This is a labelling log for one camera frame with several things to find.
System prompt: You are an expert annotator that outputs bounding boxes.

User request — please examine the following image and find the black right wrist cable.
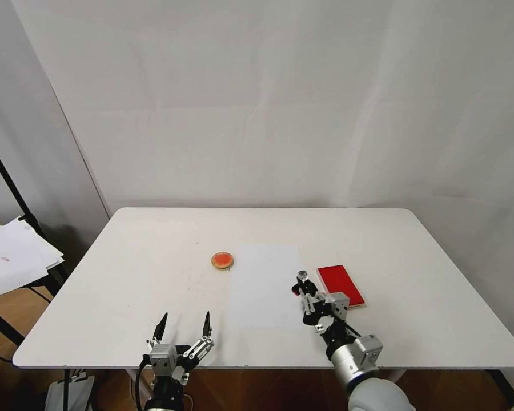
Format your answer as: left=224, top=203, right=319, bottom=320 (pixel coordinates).
left=332, top=312, right=362, bottom=338

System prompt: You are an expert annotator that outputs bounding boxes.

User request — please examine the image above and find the white paper sheet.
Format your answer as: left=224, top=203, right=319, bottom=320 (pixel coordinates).
left=228, top=244, right=304, bottom=329

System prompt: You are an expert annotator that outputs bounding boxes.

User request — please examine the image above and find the black stand pole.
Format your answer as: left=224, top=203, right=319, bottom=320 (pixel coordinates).
left=0, top=128, right=45, bottom=241

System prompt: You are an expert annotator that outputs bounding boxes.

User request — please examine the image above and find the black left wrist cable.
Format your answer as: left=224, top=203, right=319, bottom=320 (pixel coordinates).
left=136, top=354, right=151, bottom=411

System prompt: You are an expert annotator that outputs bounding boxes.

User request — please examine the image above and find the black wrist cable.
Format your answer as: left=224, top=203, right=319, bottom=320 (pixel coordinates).
left=136, top=354, right=151, bottom=411
left=332, top=312, right=362, bottom=338

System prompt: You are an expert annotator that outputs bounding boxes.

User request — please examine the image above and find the clear stamp with red base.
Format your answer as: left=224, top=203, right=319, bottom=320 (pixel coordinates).
left=291, top=269, right=312, bottom=297

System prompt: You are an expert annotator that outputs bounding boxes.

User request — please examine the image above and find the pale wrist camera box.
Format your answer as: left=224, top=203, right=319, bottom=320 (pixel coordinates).
left=148, top=344, right=178, bottom=374
left=327, top=292, right=352, bottom=320

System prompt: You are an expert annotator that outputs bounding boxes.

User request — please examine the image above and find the rectangular red ink pad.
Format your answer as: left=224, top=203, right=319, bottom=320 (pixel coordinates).
left=316, top=265, right=368, bottom=310

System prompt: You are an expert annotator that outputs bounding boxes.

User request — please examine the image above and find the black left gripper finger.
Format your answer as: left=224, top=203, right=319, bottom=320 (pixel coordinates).
left=184, top=311, right=215, bottom=361
left=146, top=311, right=169, bottom=348

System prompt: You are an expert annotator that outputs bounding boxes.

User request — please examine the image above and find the round orange ink pad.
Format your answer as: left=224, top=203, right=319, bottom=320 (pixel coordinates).
left=210, top=251, right=235, bottom=271

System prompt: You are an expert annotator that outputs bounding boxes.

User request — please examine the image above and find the white table leg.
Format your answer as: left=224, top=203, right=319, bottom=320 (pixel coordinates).
left=123, top=369, right=156, bottom=401
left=379, top=369, right=413, bottom=385

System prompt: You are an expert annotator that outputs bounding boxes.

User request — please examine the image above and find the black frame side table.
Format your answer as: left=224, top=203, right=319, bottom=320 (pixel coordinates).
left=0, top=233, right=69, bottom=348

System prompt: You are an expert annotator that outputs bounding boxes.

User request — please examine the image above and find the stack of white papers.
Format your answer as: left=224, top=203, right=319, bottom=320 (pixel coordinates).
left=0, top=216, right=65, bottom=300

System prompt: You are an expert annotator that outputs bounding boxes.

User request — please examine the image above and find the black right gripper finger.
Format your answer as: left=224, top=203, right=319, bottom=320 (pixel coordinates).
left=304, top=280, right=328, bottom=305
left=292, top=284, right=316, bottom=318

